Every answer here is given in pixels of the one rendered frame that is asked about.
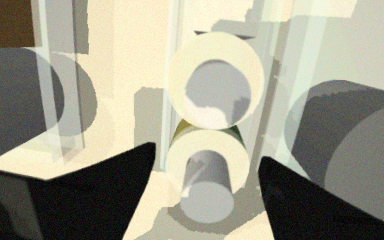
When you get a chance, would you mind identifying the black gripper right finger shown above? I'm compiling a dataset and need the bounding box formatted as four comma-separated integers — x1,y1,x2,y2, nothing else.
258,156,384,240

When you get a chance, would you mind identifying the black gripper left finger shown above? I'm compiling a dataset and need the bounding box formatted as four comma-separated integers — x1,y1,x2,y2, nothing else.
0,142,156,240

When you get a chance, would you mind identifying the orange-brown box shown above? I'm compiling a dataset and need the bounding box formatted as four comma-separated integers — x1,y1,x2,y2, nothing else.
0,0,35,48

